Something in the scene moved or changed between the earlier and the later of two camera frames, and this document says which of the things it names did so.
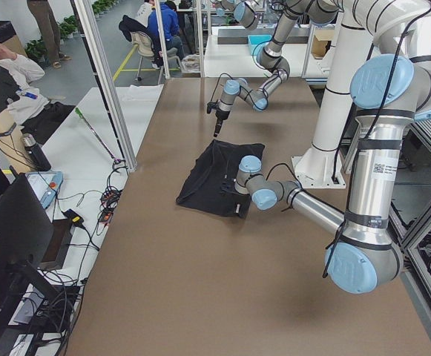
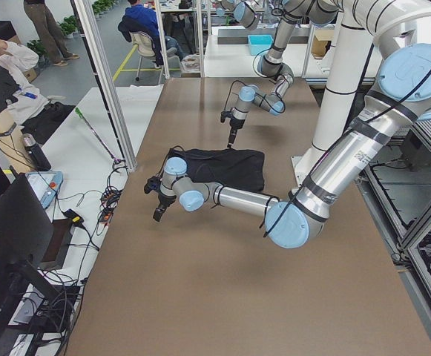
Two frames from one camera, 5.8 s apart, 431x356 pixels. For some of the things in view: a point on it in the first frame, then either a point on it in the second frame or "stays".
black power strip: x=108 y=199 stays
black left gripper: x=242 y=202 to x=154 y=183
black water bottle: x=36 y=153 stays
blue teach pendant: x=45 y=185 stays
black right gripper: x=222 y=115 to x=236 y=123
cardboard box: x=321 y=41 stays
